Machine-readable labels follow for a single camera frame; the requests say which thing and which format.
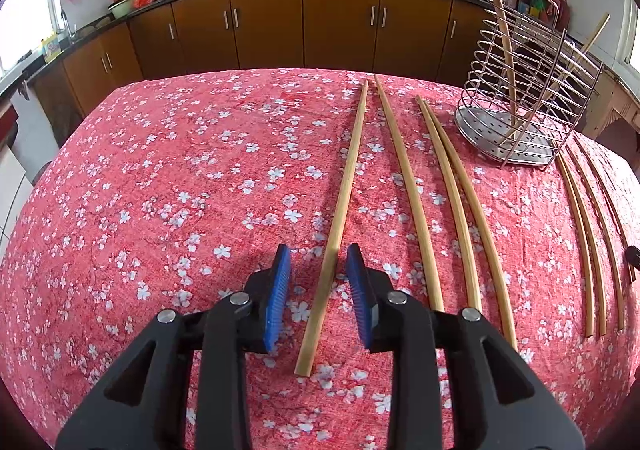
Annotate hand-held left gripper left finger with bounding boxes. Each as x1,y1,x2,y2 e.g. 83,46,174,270
55,244,292,450

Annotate red floral tablecloth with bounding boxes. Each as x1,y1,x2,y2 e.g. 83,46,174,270
0,67,640,450

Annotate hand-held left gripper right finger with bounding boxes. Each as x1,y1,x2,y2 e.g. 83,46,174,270
346,244,585,450

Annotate green and white basin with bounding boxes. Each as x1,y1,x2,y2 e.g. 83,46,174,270
107,0,138,21

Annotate metal wire utensil holder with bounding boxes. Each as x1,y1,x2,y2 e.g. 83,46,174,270
455,0,605,171

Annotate cream wooden side table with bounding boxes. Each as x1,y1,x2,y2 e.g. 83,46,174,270
570,55,640,141

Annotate long wooden chopstick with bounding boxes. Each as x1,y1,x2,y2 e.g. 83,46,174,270
565,145,608,337
294,80,370,377
373,75,446,313
465,0,523,146
572,135,626,332
422,99,519,352
416,96,483,313
555,152,596,341
590,150,638,282
502,12,612,146

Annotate yellow box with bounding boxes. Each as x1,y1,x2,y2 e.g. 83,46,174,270
42,32,63,63

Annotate brown kitchen base cabinets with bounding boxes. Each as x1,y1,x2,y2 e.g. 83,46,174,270
27,0,501,131

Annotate bright window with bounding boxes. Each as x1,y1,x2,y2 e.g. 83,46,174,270
617,0,640,68
0,0,58,81

